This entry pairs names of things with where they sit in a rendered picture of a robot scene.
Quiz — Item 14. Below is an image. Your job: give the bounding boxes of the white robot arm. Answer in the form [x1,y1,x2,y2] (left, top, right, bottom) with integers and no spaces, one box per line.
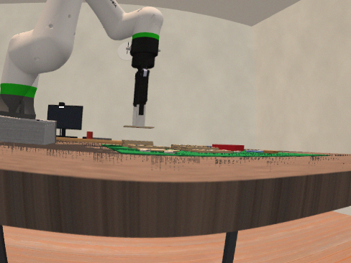
[0,0,163,119]

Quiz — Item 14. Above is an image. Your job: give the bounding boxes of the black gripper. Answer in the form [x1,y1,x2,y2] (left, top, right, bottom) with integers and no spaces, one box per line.
[132,54,155,127]

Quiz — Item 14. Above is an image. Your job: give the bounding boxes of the red rectangular tile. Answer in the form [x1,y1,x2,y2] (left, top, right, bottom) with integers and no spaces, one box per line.
[212,144,244,151]

